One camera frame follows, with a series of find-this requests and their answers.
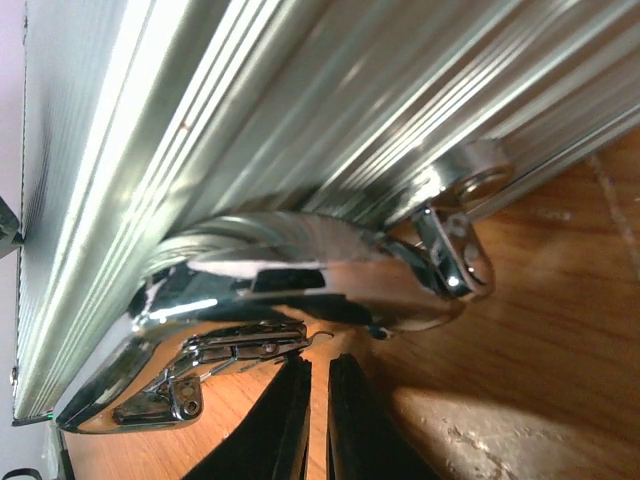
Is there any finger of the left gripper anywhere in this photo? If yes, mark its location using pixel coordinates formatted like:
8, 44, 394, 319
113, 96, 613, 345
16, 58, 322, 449
0, 198, 24, 258

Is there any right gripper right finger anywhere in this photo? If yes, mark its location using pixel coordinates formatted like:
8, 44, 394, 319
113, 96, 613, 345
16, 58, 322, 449
327, 354, 439, 479

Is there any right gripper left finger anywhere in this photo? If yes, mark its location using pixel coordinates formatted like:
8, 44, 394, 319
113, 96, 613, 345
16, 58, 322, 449
185, 357, 312, 479

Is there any aluminium poker set case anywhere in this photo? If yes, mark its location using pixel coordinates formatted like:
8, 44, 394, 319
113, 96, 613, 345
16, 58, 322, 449
11, 1, 639, 433

